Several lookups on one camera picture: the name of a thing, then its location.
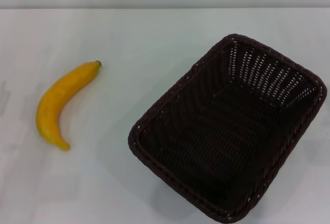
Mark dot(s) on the dark woven rectangular basket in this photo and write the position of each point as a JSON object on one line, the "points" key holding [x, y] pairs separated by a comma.
{"points": [[221, 141]]}

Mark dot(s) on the yellow banana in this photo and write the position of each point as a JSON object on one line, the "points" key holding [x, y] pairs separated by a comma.
{"points": [[51, 100]]}

